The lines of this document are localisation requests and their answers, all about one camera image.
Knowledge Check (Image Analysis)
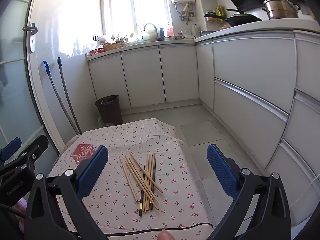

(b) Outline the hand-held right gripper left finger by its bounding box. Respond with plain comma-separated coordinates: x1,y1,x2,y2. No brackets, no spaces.
25,145,109,240

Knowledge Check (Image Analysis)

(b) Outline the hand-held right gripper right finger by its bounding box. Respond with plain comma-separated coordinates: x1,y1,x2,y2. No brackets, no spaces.
206,144,292,240

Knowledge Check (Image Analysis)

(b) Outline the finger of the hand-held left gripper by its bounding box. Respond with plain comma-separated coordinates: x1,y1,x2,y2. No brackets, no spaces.
0,135,49,183
0,137,22,164

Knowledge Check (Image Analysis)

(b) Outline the pink utensil holder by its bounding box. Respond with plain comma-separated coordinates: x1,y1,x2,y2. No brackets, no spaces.
71,143,97,165

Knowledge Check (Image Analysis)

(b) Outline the group of wooden chopsticks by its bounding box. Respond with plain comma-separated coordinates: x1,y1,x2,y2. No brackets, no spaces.
118,152,164,212

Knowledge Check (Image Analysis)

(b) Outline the black chopstick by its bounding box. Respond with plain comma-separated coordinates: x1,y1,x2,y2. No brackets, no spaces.
149,159,157,211
139,164,147,217

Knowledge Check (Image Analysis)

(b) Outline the pink cloth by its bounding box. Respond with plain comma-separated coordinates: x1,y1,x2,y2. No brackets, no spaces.
14,197,27,215

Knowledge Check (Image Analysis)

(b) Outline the clear plastic bag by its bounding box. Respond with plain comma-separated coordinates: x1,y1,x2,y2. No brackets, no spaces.
97,117,113,128

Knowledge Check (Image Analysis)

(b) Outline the frosted glass door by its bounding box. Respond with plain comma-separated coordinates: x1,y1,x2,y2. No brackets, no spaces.
0,0,58,170

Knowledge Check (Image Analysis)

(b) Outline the cherry print tablecloth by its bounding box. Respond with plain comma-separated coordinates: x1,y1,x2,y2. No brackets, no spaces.
47,118,218,240

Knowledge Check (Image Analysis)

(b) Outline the brown trash bin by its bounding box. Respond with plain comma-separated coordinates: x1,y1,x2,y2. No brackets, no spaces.
95,95,123,126

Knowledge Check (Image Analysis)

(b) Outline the white drawer cabinet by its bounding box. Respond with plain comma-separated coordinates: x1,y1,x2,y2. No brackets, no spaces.
195,29,320,230

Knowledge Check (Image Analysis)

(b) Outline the black-tipped metal pole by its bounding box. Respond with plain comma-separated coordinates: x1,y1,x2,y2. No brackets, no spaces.
57,57,83,134

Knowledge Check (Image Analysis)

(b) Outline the white base cabinet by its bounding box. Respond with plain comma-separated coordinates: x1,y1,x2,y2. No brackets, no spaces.
87,42,200,109

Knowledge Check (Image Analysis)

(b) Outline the wicker basket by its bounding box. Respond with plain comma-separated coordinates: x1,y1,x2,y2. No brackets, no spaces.
102,42,125,52

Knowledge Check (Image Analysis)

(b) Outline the white jug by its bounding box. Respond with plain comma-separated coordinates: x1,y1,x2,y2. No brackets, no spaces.
142,29,157,40

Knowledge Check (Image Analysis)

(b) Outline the black wok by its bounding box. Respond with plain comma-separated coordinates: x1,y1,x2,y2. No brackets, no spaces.
204,9,262,27

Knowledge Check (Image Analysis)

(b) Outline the steel kitchen faucet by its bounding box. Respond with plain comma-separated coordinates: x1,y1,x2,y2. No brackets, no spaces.
143,23,158,40

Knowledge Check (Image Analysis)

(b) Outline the kitchen window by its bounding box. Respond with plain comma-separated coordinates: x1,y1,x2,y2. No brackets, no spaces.
100,0,173,37

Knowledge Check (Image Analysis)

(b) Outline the yellow plastic bag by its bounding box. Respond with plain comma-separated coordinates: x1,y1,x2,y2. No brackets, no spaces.
215,4,227,17

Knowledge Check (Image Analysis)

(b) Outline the steel cooking pot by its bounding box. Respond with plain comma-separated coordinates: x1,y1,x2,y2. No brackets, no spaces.
262,0,302,20

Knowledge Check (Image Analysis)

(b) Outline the black braided cable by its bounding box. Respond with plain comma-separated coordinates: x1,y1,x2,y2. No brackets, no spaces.
0,203,27,218

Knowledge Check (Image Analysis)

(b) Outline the blue-handled mop pole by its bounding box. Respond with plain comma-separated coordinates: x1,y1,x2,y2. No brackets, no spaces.
42,60,80,135

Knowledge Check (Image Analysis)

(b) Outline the thin black cable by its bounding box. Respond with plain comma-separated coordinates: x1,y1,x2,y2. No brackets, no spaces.
70,224,218,238

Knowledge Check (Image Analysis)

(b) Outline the silver door handle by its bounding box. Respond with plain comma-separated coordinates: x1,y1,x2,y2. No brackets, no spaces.
22,23,38,53

